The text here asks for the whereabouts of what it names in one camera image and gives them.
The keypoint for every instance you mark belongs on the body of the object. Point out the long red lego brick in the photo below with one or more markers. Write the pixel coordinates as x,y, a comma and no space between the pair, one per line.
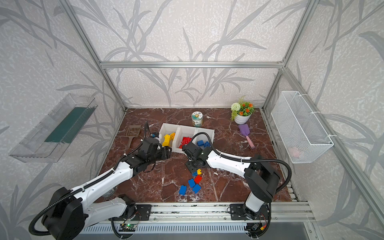
186,140

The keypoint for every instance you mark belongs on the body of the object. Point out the clear plastic wall tray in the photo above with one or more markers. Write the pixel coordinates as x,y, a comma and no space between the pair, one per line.
33,149

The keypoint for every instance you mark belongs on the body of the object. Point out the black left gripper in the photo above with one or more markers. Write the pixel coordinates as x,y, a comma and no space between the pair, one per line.
165,152

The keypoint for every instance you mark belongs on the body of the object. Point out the aluminium front rail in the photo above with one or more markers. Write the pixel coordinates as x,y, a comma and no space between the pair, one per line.
218,212

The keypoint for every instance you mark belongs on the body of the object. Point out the large yellow lego brick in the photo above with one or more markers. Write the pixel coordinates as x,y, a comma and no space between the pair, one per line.
166,142

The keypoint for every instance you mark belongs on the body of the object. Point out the blue lego pile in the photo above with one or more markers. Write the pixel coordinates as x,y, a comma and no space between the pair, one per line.
207,144
191,183

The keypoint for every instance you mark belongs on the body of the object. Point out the white wire mesh basket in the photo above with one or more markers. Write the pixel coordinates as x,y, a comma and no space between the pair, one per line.
302,134

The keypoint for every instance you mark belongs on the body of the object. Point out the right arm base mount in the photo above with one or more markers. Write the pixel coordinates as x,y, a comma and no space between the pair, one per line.
240,212

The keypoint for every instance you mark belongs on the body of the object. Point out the white pot with flowers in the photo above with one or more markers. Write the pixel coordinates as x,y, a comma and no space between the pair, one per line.
242,111

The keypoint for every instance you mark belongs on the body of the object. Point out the small labelled tin can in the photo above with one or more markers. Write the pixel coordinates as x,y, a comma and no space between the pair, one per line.
197,119

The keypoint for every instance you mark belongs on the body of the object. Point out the white three-compartment bin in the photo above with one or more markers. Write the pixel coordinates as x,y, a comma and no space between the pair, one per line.
180,133

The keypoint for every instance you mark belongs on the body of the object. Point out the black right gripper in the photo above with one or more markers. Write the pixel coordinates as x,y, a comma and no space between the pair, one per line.
191,169

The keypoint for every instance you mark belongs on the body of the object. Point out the purple and pink scoop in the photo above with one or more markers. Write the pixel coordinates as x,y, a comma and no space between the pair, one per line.
245,131

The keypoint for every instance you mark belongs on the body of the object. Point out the green mat in tray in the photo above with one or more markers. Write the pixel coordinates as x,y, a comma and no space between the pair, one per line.
70,126

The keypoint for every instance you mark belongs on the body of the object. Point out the brown slotted scoop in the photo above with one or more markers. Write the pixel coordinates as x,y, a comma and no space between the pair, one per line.
133,132

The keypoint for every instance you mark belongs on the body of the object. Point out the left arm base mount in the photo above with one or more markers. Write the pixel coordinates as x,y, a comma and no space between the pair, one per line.
139,212

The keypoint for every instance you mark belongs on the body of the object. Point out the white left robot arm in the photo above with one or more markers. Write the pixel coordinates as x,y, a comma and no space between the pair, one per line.
70,211

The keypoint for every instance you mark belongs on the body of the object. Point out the red lego pile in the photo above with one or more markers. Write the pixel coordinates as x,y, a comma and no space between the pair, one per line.
198,179

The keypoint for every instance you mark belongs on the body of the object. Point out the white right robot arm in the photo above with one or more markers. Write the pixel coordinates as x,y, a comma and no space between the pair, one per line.
261,177

